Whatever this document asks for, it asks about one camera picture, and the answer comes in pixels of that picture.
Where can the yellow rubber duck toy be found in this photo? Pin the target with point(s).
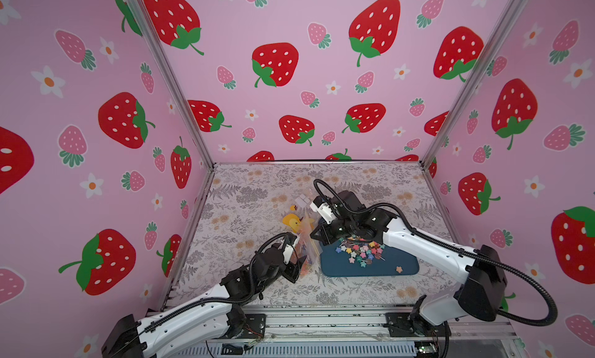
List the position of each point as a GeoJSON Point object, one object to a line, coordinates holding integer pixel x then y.
{"type": "Point", "coordinates": [293, 222]}

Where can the pile of star candies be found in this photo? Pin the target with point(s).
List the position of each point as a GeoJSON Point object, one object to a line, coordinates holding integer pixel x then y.
{"type": "Point", "coordinates": [361, 252]}

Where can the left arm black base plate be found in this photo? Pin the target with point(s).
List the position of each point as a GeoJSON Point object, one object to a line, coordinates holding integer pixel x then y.
{"type": "Point", "coordinates": [241, 326]}

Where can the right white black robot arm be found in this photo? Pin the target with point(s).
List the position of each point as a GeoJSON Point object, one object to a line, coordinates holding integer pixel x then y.
{"type": "Point", "coordinates": [480, 276]}

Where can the ziploc bag of lollipops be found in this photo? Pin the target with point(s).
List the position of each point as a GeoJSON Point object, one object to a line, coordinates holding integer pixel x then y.
{"type": "Point", "coordinates": [307, 247]}

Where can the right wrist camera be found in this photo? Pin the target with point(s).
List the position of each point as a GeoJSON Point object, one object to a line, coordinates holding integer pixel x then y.
{"type": "Point", "coordinates": [326, 210]}

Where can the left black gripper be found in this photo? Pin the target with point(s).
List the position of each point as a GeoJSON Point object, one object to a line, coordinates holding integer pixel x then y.
{"type": "Point", "coordinates": [292, 270]}

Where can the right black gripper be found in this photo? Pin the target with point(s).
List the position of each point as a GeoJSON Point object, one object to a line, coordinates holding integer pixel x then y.
{"type": "Point", "coordinates": [325, 228]}

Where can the dark teal rectangular mat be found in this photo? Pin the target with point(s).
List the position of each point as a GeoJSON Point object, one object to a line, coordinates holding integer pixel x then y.
{"type": "Point", "coordinates": [336, 265]}

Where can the aluminium rail frame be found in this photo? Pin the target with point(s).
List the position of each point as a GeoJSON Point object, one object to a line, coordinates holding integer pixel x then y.
{"type": "Point", "coordinates": [359, 332]}

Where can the white block pieces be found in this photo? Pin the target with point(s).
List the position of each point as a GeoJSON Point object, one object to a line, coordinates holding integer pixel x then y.
{"type": "Point", "coordinates": [303, 202]}

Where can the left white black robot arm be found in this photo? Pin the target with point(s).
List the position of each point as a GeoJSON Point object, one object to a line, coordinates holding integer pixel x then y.
{"type": "Point", "coordinates": [218, 313]}

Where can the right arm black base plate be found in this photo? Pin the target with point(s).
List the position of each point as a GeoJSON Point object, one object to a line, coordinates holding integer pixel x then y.
{"type": "Point", "coordinates": [401, 325]}

